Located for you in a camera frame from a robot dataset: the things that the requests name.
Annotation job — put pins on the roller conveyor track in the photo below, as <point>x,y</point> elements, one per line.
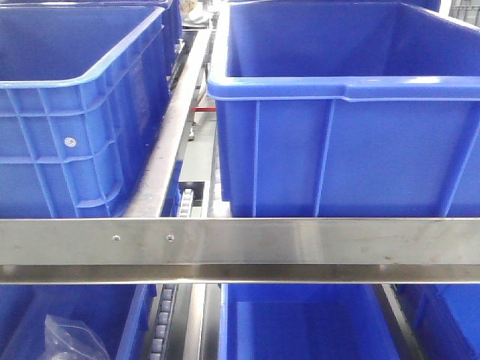
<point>168,293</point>

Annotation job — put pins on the blue crate upper middle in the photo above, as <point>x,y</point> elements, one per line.
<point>346,109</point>

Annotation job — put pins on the blue crate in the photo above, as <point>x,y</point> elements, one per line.
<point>83,93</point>
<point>346,109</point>

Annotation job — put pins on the blue bin lower middle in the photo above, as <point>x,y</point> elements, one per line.
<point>302,321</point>

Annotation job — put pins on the blue bin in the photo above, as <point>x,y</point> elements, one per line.
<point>302,321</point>
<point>444,318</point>
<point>115,315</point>

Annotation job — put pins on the blue bin lower left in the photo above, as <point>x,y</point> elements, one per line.
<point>115,315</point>

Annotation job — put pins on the blue crate upper left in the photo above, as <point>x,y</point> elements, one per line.
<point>83,93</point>

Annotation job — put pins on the clear plastic bag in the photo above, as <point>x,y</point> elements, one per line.
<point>71,339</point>

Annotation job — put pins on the blue bin lower right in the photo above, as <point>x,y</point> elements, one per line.
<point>444,318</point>

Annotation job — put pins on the stainless steel shelf rail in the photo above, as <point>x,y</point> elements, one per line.
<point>240,250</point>

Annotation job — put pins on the steel divider rail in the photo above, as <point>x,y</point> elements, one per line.
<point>148,201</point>

